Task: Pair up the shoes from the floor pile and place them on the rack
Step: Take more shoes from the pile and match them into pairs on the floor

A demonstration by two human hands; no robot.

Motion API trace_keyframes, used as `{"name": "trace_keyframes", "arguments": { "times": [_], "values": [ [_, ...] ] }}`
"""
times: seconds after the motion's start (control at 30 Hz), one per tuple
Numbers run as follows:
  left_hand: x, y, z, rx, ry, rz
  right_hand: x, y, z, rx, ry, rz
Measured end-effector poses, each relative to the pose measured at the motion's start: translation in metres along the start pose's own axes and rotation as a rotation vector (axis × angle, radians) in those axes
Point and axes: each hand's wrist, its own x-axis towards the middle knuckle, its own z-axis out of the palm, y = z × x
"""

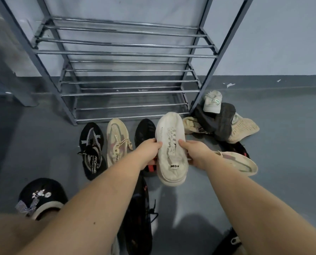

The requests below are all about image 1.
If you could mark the black sneaker red stripe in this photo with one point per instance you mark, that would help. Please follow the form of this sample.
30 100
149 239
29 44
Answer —
237 148
144 130

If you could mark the person's left black clog slipper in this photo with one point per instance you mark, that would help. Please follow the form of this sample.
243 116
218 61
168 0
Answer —
49 188

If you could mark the person's black clog slipper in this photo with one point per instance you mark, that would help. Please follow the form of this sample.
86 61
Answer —
227 244
49 188

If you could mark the grey metal bench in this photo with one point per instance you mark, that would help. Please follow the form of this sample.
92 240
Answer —
14 84

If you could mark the person's right black clog slipper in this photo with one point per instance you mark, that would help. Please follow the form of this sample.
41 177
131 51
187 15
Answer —
227 244

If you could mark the black white patterned sneaker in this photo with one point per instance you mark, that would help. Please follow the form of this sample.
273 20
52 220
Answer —
205 119
91 146

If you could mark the person's right forearm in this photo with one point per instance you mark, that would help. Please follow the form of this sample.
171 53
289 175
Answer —
253 209

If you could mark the person's left forearm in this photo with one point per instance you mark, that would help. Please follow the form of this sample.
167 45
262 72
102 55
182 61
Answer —
89 209

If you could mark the black sneaker orange marks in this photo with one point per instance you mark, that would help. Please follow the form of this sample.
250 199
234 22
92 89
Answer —
225 119
139 223

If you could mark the person's left hand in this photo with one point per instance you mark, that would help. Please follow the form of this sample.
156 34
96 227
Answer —
147 151

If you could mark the grey metal shoe rack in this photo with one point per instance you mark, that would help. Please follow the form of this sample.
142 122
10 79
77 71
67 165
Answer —
227 37

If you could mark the person's right hand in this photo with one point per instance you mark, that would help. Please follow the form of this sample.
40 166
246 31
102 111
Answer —
197 154

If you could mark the person's left leg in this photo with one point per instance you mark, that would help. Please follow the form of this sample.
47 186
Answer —
9 233

